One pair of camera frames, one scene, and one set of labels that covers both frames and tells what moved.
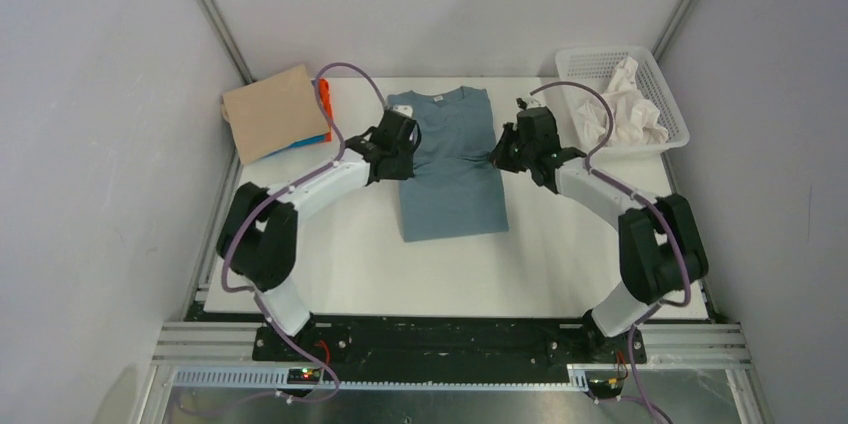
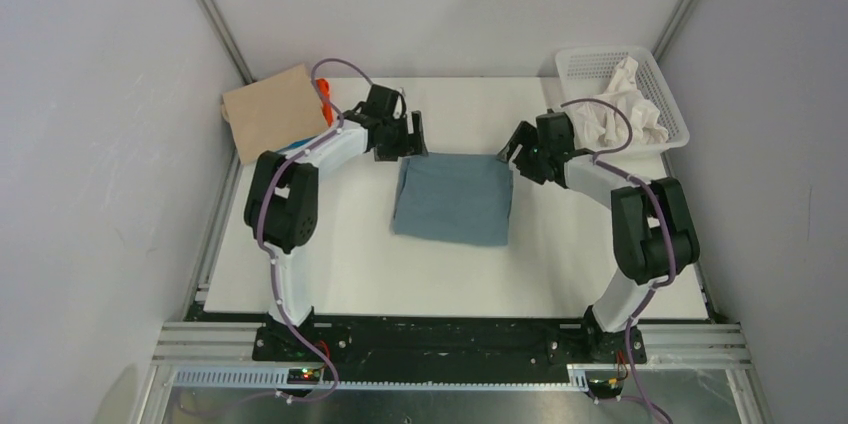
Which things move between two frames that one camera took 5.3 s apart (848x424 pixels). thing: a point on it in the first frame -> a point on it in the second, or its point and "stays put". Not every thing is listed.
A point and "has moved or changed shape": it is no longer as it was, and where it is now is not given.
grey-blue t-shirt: (455, 190) has moved or changed shape
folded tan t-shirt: (275, 112) stays put
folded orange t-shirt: (327, 106) stays put
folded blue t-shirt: (302, 142) stays put
